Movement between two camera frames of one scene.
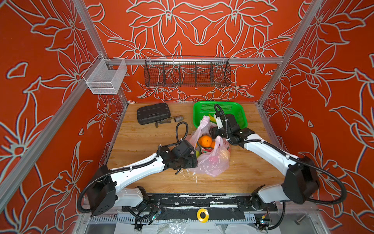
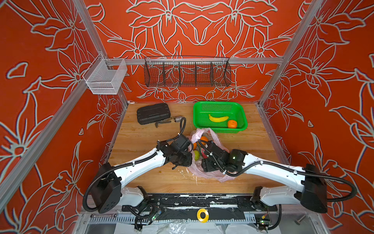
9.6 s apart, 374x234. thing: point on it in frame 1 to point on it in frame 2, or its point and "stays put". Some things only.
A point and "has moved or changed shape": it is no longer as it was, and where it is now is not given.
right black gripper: x=215 y=132 to x=206 y=165
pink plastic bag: x=217 y=162 has moved or changed shape
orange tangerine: x=205 y=141 has moved or changed shape
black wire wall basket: x=187 y=71 stays put
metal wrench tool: x=177 y=119 stays put
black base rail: x=194 y=203 stays put
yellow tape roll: x=206 y=218 stays put
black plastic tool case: x=153 y=113 stays put
